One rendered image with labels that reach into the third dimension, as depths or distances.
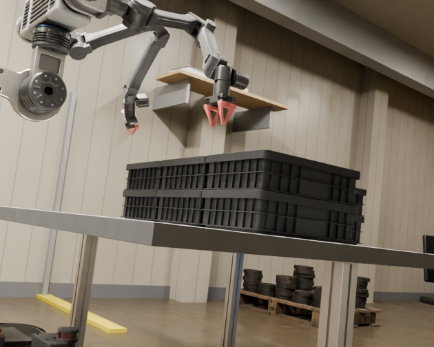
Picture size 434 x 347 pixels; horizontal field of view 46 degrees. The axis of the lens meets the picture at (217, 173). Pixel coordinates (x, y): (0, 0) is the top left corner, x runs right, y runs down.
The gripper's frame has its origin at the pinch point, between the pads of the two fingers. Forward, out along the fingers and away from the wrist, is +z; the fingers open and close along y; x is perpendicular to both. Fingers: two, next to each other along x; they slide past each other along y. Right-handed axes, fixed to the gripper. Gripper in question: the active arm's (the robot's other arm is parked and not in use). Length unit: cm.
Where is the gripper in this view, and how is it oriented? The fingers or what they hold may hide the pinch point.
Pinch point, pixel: (218, 123)
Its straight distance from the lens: 176.2
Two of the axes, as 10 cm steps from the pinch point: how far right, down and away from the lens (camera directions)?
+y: -5.7, 0.3, 8.2
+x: -8.1, -1.5, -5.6
